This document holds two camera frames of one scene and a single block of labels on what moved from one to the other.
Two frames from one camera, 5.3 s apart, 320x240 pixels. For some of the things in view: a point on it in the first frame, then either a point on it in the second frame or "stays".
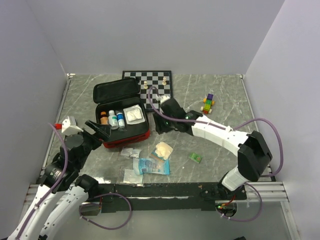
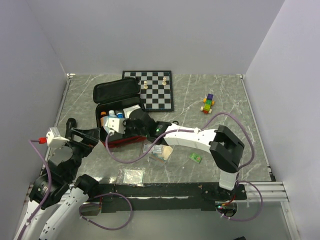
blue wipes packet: [156, 165] → [105, 123]
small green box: [195, 157] stays
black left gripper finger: [95, 127] → [73, 131]
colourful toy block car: [208, 102] stays
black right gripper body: [171, 124] → [131, 129]
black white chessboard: [153, 84] stays
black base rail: [190, 197] stays
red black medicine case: [119, 103] stays
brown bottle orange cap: [104, 118] stays
